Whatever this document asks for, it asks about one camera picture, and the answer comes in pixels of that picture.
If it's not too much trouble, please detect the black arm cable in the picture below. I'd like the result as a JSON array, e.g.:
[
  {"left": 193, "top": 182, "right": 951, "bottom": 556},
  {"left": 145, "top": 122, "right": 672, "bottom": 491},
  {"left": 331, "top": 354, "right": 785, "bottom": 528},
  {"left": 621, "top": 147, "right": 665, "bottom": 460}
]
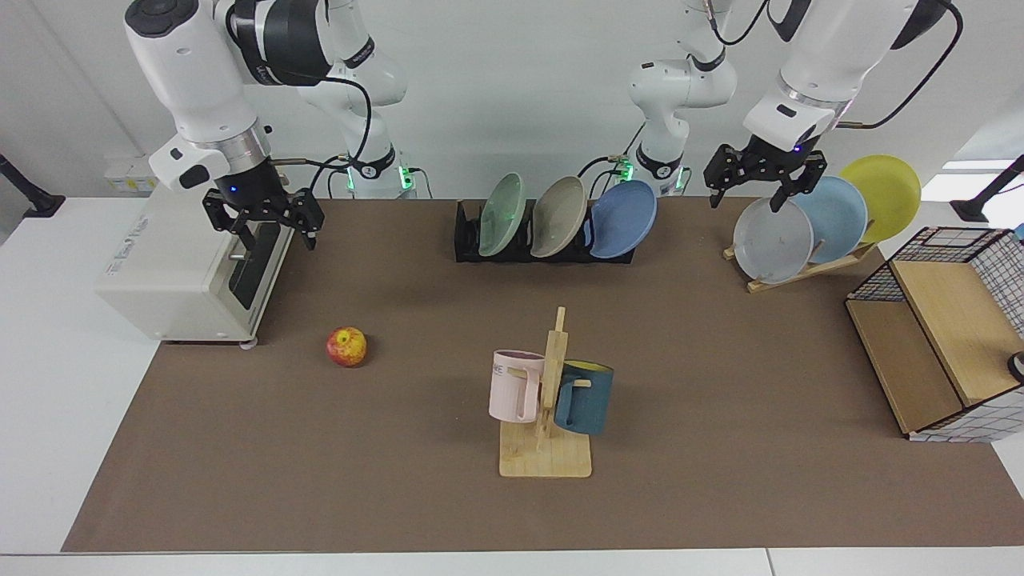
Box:
[
  {"left": 836, "top": 0, "right": 965, "bottom": 130},
  {"left": 268, "top": 68, "right": 375, "bottom": 198}
]

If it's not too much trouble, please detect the wire basket with wooden floor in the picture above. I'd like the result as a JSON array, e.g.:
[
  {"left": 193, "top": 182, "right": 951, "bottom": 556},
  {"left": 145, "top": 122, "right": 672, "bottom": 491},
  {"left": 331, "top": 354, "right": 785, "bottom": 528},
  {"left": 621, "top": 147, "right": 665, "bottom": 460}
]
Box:
[{"left": 846, "top": 226, "right": 1024, "bottom": 443}]

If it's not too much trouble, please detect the wooden cup stand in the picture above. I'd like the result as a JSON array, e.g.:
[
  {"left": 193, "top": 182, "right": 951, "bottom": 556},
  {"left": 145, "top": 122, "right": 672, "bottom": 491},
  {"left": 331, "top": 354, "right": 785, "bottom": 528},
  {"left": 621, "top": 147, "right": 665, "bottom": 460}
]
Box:
[{"left": 499, "top": 306, "right": 593, "bottom": 479}]

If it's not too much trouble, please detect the wooden plate stand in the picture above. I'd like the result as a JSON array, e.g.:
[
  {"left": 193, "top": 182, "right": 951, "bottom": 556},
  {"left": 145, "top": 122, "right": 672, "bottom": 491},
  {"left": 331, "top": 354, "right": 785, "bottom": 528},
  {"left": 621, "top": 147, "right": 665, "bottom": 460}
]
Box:
[{"left": 722, "top": 240, "right": 878, "bottom": 294}]

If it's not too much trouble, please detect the dark blue cup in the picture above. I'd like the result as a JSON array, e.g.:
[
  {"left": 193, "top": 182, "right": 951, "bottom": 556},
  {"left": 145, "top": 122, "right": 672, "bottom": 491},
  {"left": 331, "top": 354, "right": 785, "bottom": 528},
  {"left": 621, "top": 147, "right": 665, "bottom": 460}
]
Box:
[{"left": 554, "top": 361, "right": 614, "bottom": 436}]

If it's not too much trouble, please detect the green plate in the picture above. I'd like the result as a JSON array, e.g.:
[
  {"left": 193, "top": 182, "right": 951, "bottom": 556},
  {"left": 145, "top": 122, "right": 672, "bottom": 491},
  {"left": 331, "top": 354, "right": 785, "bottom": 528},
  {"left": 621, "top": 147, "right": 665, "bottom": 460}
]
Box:
[{"left": 478, "top": 173, "right": 529, "bottom": 258}]

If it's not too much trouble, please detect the red yellow apple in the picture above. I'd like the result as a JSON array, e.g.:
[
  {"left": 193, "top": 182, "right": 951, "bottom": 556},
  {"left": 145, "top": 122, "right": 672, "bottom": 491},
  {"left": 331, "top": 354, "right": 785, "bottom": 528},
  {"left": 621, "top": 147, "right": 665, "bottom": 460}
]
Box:
[{"left": 325, "top": 326, "right": 369, "bottom": 369}]

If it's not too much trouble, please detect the white wall socket box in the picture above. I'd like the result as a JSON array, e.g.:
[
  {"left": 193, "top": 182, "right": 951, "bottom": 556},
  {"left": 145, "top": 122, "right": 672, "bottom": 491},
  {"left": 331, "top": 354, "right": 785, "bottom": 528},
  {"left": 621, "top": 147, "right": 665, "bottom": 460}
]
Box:
[{"left": 104, "top": 156, "right": 158, "bottom": 194}]

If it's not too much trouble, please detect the brown table cloth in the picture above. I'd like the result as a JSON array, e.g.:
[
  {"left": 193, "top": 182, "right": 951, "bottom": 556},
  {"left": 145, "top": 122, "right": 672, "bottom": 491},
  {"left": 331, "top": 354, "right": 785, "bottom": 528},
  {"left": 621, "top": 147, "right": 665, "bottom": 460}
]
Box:
[{"left": 62, "top": 196, "right": 1024, "bottom": 553}]

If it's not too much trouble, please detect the beige plate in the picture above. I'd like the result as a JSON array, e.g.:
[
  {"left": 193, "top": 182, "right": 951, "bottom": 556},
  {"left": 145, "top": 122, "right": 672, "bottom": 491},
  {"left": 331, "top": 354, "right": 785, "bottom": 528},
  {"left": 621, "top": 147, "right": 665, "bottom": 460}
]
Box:
[{"left": 530, "top": 176, "right": 589, "bottom": 259}]

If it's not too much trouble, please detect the light blue plate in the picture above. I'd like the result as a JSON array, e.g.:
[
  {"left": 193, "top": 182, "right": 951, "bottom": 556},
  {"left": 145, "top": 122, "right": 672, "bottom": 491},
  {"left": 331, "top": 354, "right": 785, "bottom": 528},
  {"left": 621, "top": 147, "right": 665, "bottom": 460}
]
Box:
[{"left": 792, "top": 176, "right": 869, "bottom": 265}]

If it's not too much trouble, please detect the pale toaster oven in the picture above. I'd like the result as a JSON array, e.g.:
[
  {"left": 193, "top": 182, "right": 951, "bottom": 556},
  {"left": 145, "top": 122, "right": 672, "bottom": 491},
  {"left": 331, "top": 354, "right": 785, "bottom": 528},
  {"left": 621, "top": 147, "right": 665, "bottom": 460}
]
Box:
[{"left": 94, "top": 186, "right": 297, "bottom": 347}]

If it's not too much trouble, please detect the black stand foot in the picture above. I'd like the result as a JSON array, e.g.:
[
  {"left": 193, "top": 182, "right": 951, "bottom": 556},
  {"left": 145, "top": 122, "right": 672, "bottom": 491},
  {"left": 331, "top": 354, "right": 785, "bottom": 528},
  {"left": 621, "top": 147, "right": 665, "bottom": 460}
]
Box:
[
  {"left": 0, "top": 154, "right": 66, "bottom": 218},
  {"left": 950, "top": 154, "right": 1024, "bottom": 223}
]

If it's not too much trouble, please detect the yellow plate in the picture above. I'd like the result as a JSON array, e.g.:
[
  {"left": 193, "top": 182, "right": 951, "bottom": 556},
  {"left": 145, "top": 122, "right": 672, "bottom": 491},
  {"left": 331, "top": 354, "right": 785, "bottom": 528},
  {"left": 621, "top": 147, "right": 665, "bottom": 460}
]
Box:
[{"left": 840, "top": 154, "right": 922, "bottom": 244}]

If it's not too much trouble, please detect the pink cup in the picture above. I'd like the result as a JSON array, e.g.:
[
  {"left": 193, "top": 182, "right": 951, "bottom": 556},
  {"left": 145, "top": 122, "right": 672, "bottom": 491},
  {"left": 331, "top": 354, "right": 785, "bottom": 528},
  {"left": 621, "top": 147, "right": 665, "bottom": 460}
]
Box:
[{"left": 489, "top": 350, "right": 546, "bottom": 424}]

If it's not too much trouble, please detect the grey plate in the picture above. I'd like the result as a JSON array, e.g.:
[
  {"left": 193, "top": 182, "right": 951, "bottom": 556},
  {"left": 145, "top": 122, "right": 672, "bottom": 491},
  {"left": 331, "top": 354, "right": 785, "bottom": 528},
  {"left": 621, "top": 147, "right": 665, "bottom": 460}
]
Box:
[{"left": 733, "top": 197, "right": 814, "bottom": 285}]

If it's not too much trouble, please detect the black dish rack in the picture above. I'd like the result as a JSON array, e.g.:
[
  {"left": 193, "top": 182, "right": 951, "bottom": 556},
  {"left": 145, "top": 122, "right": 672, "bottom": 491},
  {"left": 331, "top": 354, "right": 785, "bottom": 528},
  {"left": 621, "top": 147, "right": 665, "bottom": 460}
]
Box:
[{"left": 454, "top": 198, "right": 641, "bottom": 265}]

